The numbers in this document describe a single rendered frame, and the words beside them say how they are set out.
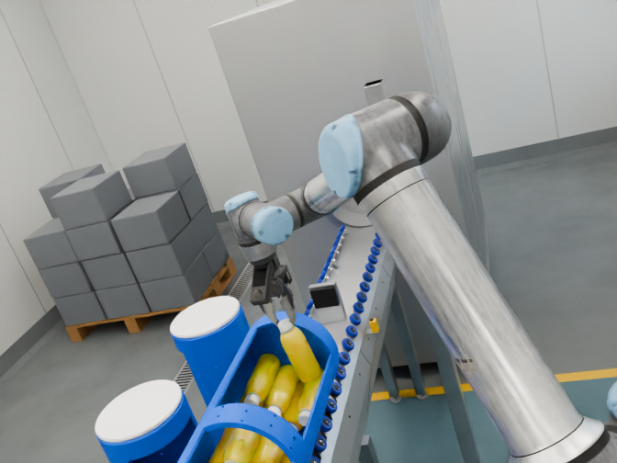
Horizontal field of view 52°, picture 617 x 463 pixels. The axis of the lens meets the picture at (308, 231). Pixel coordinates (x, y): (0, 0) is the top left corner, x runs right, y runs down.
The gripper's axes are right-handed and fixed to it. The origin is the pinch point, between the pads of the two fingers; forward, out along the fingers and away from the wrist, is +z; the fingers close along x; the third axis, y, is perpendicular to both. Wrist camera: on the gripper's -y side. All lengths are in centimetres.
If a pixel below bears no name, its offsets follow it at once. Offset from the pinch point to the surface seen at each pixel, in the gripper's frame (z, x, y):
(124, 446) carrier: 23, 55, -16
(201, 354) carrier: 29, 54, 37
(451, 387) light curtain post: 77, -26, 64
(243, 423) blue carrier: 2.9, 0.7, -36.2
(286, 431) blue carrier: 9.2, -6.4, -32.6
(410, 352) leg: 96, 0, 119
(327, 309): 27, 7, 51
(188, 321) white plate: 20, 60, 47
